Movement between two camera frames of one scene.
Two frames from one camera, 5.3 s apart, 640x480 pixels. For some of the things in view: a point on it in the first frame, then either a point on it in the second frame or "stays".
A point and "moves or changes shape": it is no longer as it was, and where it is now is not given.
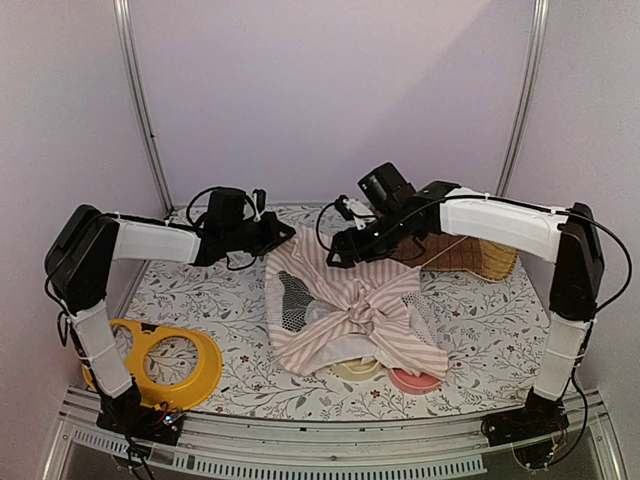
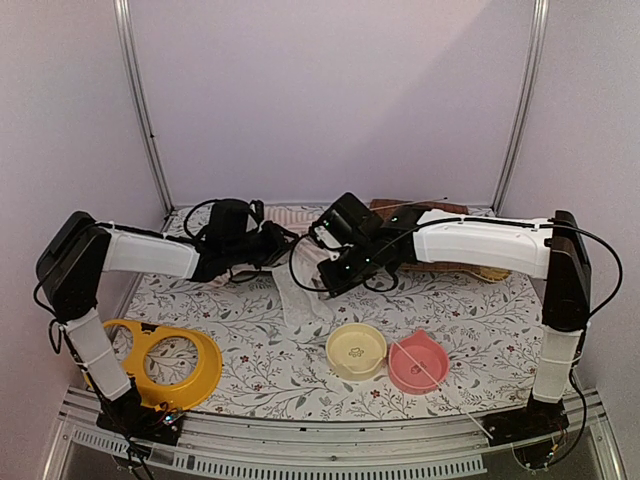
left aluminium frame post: x=139 y=103 stays
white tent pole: x=443 y=252 moves or changes shape
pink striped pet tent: x=319 y=314 moves or changes shape
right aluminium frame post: x=538 y=37 stays
